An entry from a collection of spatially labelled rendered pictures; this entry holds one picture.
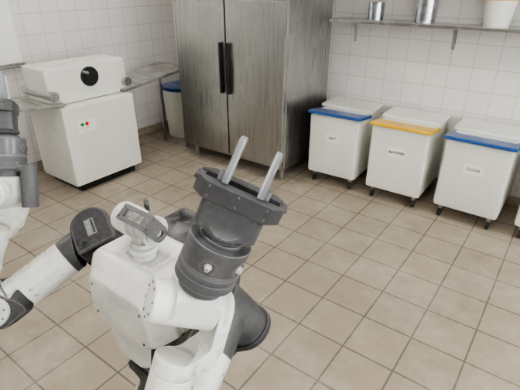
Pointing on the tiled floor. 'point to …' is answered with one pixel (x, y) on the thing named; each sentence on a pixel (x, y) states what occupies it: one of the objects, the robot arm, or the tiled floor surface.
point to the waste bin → (173, 107)
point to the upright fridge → (252, 74)
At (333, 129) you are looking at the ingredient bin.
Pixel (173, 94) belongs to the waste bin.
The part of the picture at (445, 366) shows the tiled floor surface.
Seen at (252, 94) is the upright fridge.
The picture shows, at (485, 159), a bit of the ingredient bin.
